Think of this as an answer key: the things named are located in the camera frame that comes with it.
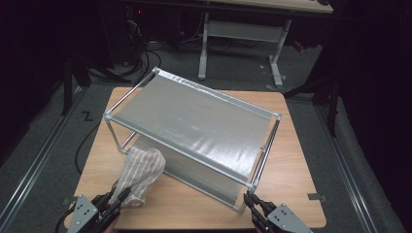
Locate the grey tape piece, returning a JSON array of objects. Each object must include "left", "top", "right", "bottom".
[
  {"left": 307, "top": 192, "right": 327, "bottom": 202},
  {"left": 61, "top": 195, "right": 79, "bottom": 207}
]

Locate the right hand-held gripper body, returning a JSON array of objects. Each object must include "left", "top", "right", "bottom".
[{"left": 254, "top": 202, "right": 315, "bottom": 233}]

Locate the desk with white legs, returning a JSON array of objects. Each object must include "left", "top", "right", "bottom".
[{"left": 193, "top": 0, "right": 334, "bottom": 88}]

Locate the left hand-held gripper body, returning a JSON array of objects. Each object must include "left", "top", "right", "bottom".
[{"left": 66, "top": 193, "right": 123, "bottom": 233}]

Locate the metal floor rail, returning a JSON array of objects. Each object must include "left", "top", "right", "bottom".
[
  {"left": 314, "top": 104, "right": 372, "bottom": 233},
  {"left": 0, "top": 86, "right": 86, "bottom": 224}
]

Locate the black metal stand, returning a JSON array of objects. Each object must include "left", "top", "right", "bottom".
[
  {"left": 283, "top": 76, "right": 341, "bottom": 137},
  {"left": 60, "top": 54, "right": 132, "bottom": 117}
]

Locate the grey two-tier rack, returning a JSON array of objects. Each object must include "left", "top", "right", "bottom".
[{"left": 102, "top": 66, "right": 282, "bottom": 214}]

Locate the long black floor cable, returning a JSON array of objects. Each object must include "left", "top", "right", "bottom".
[{"left": 75, "top": 122, "right": 101, "bottom": 176}]

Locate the black floor cable bundle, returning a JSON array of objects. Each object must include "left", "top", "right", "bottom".
[{"left": 122, "top": 38, "right": 163, "bottom": 86}]

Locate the beige striped cleaning mitt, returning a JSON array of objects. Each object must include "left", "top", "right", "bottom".
[{"left": 110, "top": 146, "right": 167, "bottom": 210}]

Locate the dark computer tower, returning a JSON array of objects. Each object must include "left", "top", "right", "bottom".
[{"left": 124, "top": 4, "right": 149, "bottom": 67}]

